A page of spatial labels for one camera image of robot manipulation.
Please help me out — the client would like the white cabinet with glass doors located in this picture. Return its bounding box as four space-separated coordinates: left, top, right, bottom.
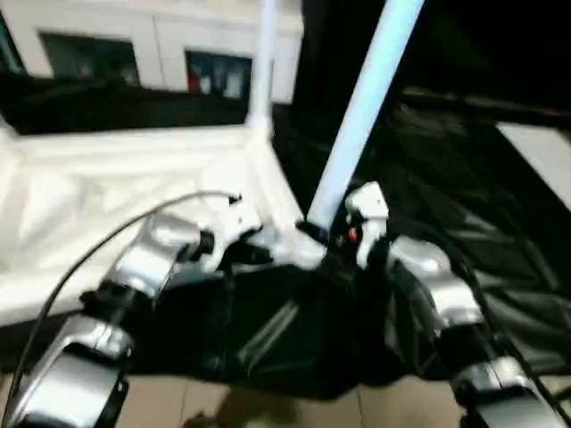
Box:
8 0 305 104

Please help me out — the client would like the white plastic table leg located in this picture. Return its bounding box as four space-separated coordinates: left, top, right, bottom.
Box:
302 0 426 226
248 0 281 140

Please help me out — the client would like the black plastic mat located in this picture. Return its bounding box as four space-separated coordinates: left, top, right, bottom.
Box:
0 73 571 400

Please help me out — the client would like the white board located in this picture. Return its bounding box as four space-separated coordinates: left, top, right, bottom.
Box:
497 122 571 202

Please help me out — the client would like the dark cabinet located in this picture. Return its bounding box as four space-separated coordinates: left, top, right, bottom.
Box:
296 0 571 97

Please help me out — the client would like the white plastic table top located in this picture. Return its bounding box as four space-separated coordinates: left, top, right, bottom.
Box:
0 119 330 330

